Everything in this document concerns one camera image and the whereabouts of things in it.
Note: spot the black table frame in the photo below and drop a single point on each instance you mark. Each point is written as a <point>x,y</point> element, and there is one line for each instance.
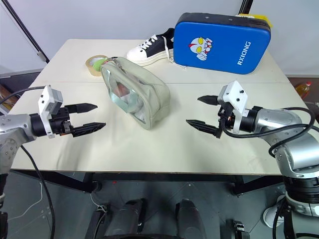
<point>149,176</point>

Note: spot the black and white sneaker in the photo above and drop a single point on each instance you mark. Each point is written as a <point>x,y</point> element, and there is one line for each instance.
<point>149,49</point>

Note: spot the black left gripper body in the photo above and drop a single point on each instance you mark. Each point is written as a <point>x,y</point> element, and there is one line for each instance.
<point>59,119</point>

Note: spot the beige clear toiletry bag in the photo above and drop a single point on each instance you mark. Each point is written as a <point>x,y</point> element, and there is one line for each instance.
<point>147,84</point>

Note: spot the green ball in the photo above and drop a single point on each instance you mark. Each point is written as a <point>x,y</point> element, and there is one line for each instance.
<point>97,65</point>

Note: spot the blue cartoon kick pad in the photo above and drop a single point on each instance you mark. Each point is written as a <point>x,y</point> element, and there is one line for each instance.
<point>219,44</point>

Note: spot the yellow liquid bottle red cap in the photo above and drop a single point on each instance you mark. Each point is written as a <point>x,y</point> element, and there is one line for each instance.
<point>303,89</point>

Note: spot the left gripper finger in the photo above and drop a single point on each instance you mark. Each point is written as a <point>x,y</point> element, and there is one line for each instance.
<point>82,108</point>
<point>87,128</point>

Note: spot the tan masking tape roll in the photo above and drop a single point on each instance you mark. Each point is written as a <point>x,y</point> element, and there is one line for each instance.
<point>90,66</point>

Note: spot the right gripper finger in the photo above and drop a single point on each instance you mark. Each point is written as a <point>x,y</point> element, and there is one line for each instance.
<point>203,126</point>
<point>209,100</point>

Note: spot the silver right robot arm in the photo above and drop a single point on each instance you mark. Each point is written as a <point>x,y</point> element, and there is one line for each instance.
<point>279,122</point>

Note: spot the black slanted pole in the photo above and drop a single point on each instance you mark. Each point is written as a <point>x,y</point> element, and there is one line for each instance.
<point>27,30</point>

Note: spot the black tripod legs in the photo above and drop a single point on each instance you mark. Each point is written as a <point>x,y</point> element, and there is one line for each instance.
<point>245,6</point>

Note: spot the yellow object behind pad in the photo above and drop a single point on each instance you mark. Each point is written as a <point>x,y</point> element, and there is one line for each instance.
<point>264,18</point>

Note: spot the white rounded floor object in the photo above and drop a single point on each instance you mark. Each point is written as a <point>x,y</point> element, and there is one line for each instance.
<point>270,216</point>

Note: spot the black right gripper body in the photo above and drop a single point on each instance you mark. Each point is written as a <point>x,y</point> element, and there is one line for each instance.
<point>225,117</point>

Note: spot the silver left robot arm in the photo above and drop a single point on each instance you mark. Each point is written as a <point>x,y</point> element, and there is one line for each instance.
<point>15,129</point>

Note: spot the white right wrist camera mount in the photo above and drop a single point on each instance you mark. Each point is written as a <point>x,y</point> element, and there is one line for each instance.
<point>235,95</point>

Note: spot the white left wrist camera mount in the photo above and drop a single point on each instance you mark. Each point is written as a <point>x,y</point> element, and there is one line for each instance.
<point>45,104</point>

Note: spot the dark rounded robot leg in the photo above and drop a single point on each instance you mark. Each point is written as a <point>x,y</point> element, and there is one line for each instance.
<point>190,219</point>
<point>130,219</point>

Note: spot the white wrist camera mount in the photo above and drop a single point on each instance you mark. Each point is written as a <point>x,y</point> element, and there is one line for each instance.
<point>235,95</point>
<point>45,104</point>

